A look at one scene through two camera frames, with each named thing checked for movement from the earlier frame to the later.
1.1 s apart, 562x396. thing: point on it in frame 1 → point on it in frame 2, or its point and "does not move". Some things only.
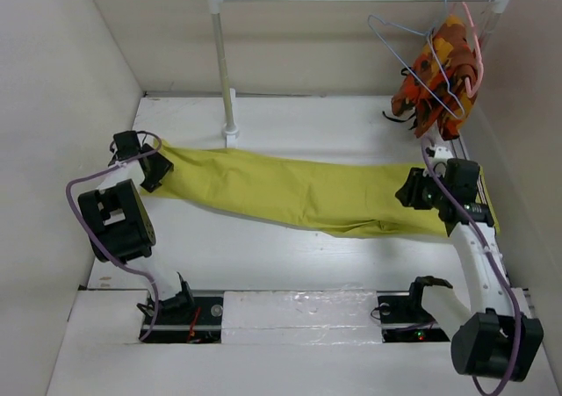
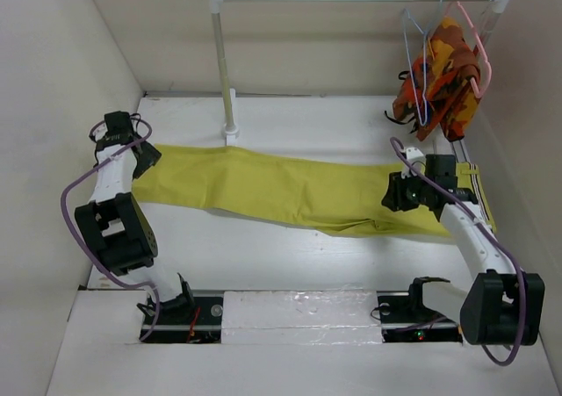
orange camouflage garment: [441, 88] does not move
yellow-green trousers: [363, 197] does not move
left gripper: [162, 168] → [147, 159]
